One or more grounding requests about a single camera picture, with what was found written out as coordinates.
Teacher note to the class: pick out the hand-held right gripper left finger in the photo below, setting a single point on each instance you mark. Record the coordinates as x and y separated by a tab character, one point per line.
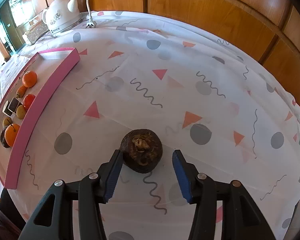
113	177

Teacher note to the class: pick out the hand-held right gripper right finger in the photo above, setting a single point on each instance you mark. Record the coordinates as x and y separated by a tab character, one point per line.
181	177

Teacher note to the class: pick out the scarred whole water chestnut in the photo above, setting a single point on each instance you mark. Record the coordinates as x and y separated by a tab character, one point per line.
145	152

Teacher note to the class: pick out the pink shallow box tray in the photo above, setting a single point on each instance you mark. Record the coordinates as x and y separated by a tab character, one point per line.
45	100

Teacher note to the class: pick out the orange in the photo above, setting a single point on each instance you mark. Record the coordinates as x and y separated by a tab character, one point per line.
30	79
12	135

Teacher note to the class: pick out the tan longan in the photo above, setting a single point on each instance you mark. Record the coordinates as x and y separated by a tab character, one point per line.
7	121
21	111

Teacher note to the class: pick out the red cherry tomato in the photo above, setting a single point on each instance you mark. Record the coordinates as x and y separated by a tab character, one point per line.
28	100

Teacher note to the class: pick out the smooth whole water chestnut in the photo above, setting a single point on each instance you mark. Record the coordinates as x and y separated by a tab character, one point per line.
3	137

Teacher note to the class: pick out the small carrot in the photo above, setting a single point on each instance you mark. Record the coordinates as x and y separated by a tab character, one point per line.
21	90

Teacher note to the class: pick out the silver patterned tissue box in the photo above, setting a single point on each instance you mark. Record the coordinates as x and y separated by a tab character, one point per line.
35	33

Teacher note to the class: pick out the white ceramic electric kettle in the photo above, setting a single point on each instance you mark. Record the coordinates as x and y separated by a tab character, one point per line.
60	17

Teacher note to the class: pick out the glass door cabinet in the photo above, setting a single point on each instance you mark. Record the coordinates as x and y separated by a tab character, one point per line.
7	37

